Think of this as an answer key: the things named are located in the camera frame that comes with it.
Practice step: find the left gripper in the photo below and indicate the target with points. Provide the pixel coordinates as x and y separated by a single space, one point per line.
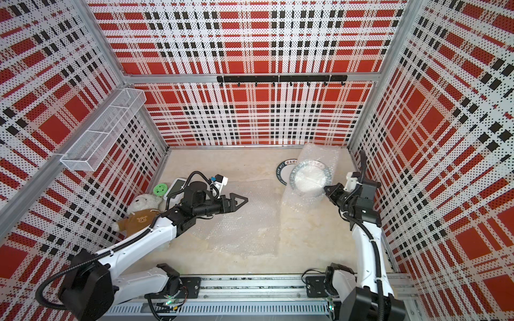
231 202

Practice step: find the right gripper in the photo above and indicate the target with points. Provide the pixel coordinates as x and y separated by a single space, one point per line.
336 189

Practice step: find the grey rimmed plate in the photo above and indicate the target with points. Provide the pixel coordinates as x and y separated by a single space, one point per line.
309 177
284 169

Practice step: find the bubble wrap of orange plate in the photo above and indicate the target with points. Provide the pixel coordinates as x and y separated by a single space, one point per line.
252 230

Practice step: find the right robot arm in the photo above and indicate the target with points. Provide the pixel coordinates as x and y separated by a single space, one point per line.
365 294

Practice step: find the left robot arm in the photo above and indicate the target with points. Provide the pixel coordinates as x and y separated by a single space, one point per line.
96 282

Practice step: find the white digital clock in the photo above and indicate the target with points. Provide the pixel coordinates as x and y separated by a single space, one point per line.
176 186

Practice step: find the green round button toy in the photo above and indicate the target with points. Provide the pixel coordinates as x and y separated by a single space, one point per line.
160 189

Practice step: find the white teddy bear toy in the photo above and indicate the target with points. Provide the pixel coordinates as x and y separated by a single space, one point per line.
140 214

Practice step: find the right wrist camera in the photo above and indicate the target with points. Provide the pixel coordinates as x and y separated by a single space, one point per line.
352 181

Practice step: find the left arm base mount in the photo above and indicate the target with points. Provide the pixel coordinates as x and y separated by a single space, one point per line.
188 287

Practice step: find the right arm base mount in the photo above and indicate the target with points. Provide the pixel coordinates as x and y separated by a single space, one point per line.
315 286

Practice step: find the black hook rail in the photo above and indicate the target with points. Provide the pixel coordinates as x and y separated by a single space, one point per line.
282 78

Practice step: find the white wire mesh basket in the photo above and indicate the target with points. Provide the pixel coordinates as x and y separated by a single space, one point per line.
92 147

